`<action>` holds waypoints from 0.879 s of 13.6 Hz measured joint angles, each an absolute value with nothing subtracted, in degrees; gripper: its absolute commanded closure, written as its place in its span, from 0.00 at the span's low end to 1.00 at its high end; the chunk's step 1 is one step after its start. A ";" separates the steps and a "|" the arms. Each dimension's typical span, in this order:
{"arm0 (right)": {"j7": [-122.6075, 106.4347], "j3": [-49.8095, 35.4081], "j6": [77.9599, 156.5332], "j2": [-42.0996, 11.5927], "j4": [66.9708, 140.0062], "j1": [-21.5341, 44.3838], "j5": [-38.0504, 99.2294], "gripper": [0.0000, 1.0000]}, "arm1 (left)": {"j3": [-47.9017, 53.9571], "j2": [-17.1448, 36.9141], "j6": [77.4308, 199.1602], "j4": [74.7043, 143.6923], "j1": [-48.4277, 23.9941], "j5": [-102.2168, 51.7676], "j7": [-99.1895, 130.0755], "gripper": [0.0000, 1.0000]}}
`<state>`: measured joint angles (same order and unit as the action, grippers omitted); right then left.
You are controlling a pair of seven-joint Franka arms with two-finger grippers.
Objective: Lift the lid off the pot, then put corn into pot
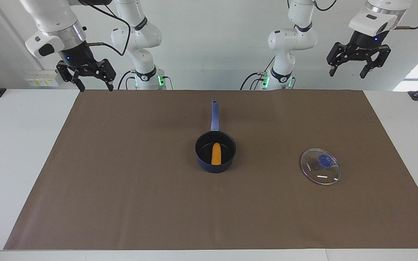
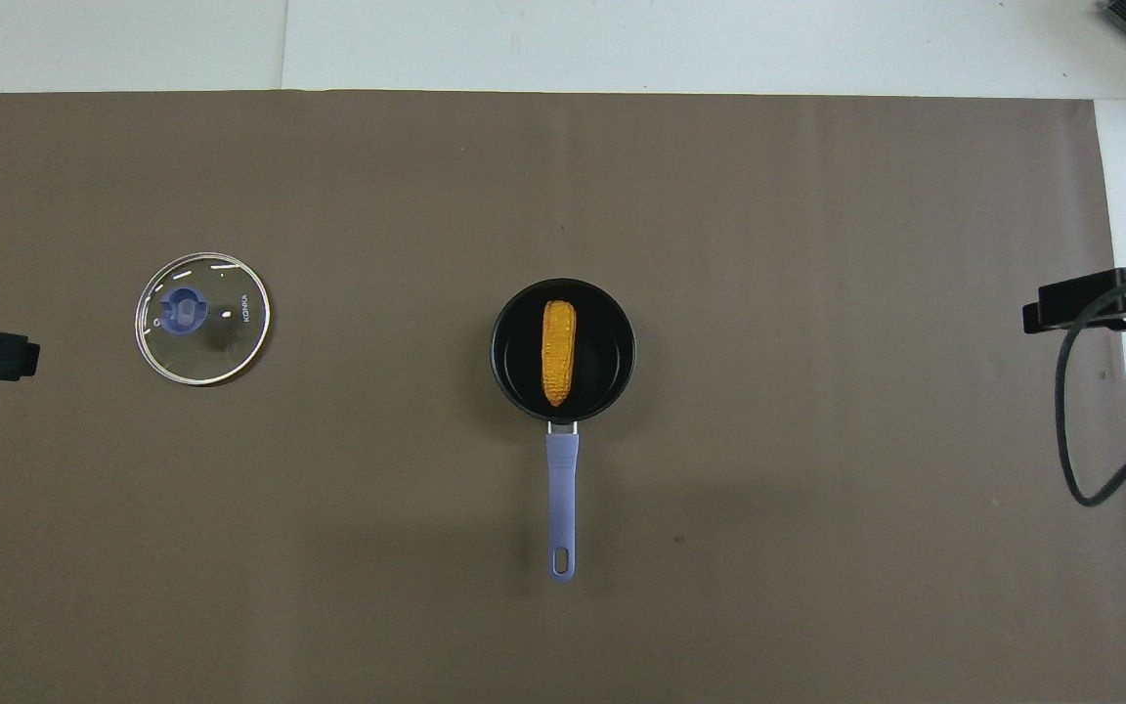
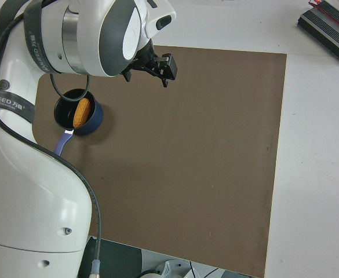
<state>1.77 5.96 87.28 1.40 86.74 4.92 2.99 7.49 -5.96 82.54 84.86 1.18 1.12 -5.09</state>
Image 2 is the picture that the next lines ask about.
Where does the glass lid with purple knob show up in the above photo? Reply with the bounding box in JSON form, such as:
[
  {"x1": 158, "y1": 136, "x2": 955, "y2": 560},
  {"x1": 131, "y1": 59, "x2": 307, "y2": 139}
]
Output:
[{"x1": 135, "y1": 251, "x2": 272, "y2": 387}]

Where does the yellow toy corn cob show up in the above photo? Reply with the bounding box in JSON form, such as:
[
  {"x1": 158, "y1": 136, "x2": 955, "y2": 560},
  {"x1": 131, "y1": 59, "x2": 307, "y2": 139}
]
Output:
[{"x1": 541, "y1": 299, "x2": 578, "y2": 409}]

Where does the brown table mat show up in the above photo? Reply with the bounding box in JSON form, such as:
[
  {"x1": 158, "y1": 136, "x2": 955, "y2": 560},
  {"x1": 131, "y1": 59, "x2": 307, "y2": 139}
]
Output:
[{"x1": 0, "y1": 91, "x2": 1126, "y2": 704}]

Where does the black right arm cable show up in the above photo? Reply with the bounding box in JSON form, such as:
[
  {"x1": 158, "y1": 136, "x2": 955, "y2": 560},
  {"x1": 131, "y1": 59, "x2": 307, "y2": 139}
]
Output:
[{"x1": 1055, "y1": 269, "x2": 1126, "y2": 507}]

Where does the dark pot with purple handle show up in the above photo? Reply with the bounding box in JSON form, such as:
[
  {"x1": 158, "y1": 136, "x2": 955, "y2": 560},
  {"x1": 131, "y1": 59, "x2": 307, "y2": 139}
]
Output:
[{"x1": 491, "y1": 279, "x2": 637, "y2": 584}]

